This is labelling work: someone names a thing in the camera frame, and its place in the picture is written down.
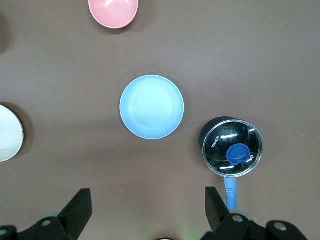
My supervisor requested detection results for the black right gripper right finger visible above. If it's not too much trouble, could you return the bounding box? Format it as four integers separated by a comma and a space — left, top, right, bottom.
201, 186, 310, 240

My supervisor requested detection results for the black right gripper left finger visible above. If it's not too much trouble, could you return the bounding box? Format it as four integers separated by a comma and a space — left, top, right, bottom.
0, 188, 93, 240

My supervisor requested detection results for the pink plate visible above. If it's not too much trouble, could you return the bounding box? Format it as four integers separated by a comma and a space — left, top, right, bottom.
88, 0, 139, 29

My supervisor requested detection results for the glass lid blue knob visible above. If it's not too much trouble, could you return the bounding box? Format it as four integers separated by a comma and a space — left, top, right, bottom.
202, 119, 264, 178

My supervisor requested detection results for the light green plate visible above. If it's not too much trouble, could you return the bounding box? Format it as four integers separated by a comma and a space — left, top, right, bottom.
0, 104, 25, 163

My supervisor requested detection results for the light blue plate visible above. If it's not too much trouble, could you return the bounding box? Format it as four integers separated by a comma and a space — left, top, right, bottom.
119, 74, 186, 140

